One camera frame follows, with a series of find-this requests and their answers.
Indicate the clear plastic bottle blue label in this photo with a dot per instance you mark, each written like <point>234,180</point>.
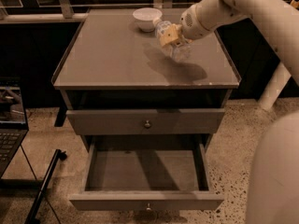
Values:
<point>179,51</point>

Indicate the metal upper drawer knob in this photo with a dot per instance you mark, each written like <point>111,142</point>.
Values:
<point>147,124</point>

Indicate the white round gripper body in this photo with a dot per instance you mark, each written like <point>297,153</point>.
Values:
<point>192,26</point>

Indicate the closed grey upper drawer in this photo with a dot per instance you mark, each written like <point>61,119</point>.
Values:
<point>131,121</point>

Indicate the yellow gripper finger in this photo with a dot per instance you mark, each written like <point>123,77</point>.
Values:
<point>171,34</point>

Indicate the white diagonal pole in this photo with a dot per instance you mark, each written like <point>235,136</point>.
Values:
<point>274,87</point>

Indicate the black laptop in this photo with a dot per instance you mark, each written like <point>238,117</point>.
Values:
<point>13,120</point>

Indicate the metal window railing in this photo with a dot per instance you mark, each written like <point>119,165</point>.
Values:
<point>67,3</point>

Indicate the white ceramic bowl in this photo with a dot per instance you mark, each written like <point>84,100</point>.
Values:
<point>146,17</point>

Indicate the black metal stand bar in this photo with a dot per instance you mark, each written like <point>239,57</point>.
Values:
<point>57,156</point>

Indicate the grey drawer cabinet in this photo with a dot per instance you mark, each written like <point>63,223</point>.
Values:
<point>113,65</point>

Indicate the open grey middle drawer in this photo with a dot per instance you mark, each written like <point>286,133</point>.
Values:
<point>126,172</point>

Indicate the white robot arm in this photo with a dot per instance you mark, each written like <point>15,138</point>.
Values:
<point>273,196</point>

